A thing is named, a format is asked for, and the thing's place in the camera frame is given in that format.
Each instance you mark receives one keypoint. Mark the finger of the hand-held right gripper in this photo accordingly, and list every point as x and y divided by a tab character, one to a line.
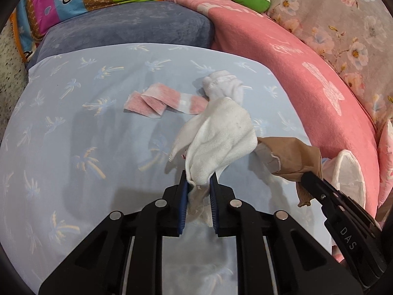
356	209
316	187

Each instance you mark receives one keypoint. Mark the beige floral bedspread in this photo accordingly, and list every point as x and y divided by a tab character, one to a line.
344	24

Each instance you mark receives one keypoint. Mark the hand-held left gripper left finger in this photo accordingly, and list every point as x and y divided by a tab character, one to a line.
182	209

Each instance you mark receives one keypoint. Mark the smooth white sock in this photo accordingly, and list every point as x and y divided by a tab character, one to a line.
224	86

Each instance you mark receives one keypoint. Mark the pink blanket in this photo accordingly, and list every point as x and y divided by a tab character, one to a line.
291	76

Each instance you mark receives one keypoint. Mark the pink and white striped sock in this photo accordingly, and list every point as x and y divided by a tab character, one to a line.
165	100

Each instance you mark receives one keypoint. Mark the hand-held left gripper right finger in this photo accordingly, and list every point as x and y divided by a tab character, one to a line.
214	209

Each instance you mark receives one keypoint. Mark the white terry sock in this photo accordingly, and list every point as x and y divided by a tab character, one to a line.
221	135

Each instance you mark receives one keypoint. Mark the blue-grey velvet pillow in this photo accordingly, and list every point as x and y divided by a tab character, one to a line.
122	24

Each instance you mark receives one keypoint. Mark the tan stocking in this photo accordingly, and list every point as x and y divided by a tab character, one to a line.
294	156

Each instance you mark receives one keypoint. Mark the light blue palm-print sheet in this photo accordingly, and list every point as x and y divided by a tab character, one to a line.
61	159

